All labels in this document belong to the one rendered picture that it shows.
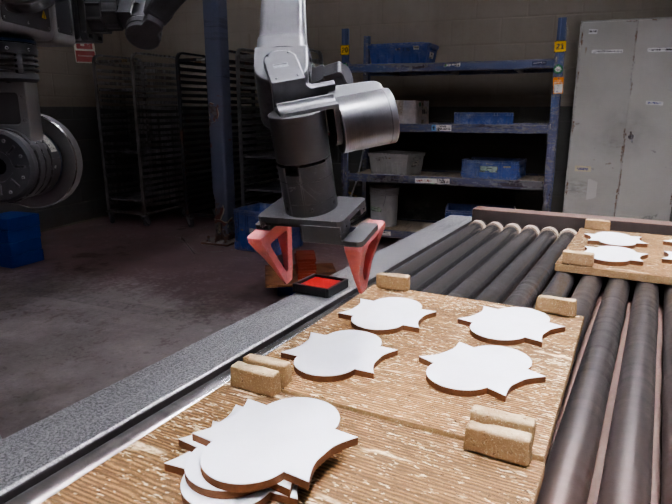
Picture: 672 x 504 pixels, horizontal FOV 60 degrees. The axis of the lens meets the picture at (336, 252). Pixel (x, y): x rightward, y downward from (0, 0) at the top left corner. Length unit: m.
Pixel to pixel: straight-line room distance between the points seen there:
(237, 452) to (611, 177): 4.83
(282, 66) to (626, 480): 0.51
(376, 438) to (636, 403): 0.32
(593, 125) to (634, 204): 0.72
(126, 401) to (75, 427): 0.07
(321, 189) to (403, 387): 0.24
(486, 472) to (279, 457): 0.18
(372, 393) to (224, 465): 0.22
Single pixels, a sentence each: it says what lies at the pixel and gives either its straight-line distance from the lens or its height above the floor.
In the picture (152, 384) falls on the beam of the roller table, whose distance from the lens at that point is 0.76.
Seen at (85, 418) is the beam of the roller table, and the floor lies 0.91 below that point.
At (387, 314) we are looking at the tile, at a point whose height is 0.94.
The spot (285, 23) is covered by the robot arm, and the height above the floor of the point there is 1.34.
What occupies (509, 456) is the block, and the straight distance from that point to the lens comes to 0.56.
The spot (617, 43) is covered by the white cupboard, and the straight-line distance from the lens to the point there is 5.19.
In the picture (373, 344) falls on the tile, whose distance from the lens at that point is 0.76.
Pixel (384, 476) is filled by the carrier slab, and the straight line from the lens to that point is 0.53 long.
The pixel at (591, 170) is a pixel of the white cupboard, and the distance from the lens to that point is 5.19.
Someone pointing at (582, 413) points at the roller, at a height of 0.92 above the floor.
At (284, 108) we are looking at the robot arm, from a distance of 0.59.
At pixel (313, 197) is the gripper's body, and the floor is 1.15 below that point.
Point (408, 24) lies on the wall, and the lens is 5.95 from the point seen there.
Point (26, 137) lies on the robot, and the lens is 1.29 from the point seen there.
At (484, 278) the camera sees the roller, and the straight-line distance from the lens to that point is 1.19.
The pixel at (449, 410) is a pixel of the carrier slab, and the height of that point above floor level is 0.94.
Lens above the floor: 1.24
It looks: 14 degrees down
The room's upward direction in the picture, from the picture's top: straight up
